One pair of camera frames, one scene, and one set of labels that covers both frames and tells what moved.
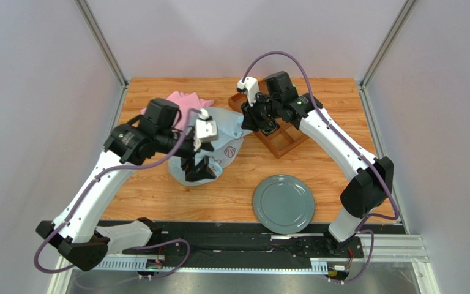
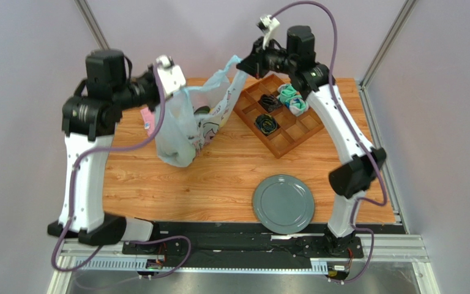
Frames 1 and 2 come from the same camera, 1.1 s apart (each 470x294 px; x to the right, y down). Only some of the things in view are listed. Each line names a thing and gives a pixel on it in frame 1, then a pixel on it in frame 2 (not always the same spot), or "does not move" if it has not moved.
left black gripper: [202, 171] to [150, 76]
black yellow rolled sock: [270, 127] does not move
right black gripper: [254, 113] to [254, 58]
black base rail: [254, 239] does not move
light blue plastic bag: [226, 149] to [189, 121]
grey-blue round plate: [283, 204] does not move
